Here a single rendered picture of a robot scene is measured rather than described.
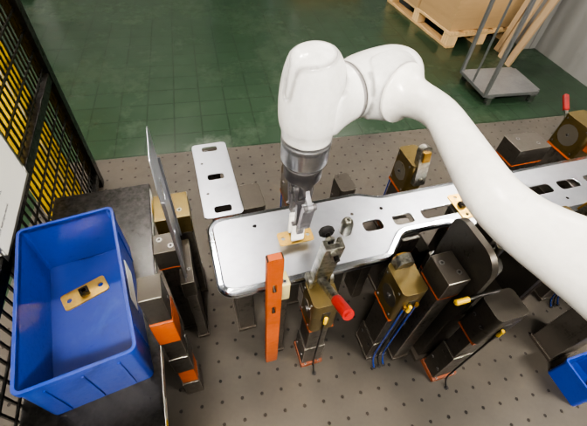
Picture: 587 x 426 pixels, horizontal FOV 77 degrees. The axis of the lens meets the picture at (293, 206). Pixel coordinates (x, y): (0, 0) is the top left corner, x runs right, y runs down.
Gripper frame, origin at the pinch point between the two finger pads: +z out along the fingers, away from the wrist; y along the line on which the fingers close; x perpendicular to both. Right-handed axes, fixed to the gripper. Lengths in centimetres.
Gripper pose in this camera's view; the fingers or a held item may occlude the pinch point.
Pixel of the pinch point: (296, 225)
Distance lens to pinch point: 84.1
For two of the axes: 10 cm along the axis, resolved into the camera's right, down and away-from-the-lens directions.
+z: -0.6, 6.5, 7.5
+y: -2.9, -7.3, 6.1
